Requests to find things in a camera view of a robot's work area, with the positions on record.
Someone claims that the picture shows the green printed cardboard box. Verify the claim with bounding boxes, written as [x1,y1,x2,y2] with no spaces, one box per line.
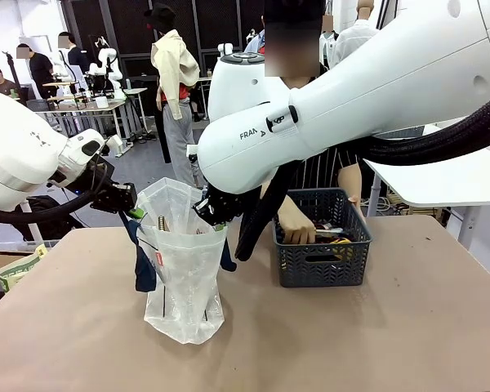
[0,243,49,293]

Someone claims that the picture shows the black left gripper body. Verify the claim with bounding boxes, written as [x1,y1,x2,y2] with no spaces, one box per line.
[90,179,138,214]

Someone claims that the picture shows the standing person dark suit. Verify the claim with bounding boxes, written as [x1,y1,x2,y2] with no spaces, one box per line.
[57,31,91,75]

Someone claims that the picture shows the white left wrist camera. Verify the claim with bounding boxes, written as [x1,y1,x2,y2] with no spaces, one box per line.
[105,134,125,158]

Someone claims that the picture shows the seated person dark shirt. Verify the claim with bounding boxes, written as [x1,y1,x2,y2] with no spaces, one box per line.
[0,68,22,97]

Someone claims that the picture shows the standing person black shirt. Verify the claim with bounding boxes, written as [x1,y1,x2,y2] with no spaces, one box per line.
[16,42,59,100]

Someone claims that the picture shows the black left arm cable sleeve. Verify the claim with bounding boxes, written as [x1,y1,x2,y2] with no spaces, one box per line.
[0,150,119,225]

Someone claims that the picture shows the black arm cable sleeve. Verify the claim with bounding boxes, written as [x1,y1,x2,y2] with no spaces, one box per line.
[234,89,490,262]
[0,150,119,225]

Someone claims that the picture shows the mannequin in white green top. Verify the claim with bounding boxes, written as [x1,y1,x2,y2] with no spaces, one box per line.
[318,15,340,69]

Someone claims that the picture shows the person's left forearm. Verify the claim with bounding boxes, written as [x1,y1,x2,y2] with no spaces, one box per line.
[336,161,364,203]

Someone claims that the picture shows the clear plastic bag blue handles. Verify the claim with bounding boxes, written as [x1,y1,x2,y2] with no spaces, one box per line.
[120,177,238,345]

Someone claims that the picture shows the white side table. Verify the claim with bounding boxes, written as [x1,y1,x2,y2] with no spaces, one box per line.
[363,122,490,252]

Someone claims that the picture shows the person in striped shirt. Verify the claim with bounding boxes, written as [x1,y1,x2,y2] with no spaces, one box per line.
[261,0,365,193]

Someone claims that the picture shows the person's right hand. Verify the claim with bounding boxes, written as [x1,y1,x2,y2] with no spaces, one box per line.
[283,215,318,246]

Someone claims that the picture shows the figure red shirt blue jacket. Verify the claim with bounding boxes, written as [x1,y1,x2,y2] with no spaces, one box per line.
[243,27,267,55]

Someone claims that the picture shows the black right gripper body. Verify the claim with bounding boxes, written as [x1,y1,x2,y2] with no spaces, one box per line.
[192,185,246,228]

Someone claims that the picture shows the wooden top background table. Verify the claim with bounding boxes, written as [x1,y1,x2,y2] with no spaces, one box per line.
[26,96,128,138]

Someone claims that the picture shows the dark grey plastic basket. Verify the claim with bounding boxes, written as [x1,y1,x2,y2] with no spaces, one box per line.
[271,187,373,288]

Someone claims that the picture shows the black right arm cable sleeve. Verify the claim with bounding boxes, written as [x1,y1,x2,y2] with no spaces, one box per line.
[234,89,490,262]

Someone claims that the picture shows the person's left hand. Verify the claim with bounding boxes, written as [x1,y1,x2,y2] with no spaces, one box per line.
[346,194,366,220]

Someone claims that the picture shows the black tripod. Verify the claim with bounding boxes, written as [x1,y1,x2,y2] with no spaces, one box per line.
[1,51,30,105]

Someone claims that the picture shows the mannequin with beige jacket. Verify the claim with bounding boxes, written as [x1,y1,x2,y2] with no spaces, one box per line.
[144,2,202,189]

